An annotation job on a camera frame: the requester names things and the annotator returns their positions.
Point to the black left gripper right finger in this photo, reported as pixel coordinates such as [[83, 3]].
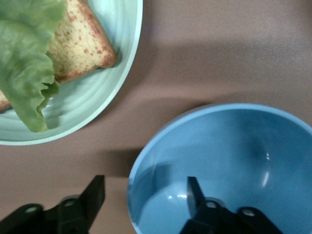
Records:
[[209, 219]]

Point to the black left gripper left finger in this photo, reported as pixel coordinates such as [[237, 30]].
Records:
[[73, 214]]

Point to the blue bowl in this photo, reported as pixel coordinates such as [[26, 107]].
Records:
[[231, 146]]

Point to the green plate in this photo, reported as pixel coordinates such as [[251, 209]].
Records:
[[97, 85]]

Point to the green lettuce leaf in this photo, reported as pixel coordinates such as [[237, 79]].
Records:
[[22, 61]]

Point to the brown table cover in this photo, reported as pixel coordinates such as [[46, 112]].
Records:
[[207, 48]]

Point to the bread slice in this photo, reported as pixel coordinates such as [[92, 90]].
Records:
[[78, 41]]

